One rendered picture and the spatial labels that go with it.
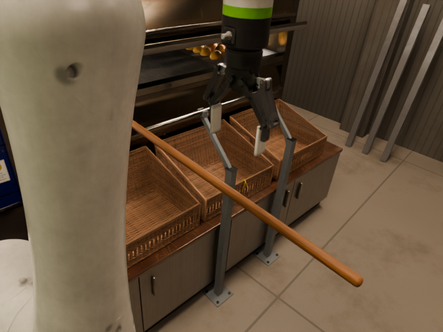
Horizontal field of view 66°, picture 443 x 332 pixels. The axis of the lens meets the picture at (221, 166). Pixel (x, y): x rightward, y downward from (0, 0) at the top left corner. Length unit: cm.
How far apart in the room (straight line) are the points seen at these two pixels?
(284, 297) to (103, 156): 210
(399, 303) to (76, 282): 237
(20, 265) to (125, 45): 39
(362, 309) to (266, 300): 60
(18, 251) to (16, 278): 5
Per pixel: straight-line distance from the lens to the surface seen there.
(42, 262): 39
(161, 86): 192
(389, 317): 251
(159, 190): 203
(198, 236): 179
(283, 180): 207
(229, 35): 66
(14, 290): 55
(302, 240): 96
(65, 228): 35
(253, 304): 228
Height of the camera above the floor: 185
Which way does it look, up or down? 34 degrees down
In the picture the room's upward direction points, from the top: 5 degrees clockwise
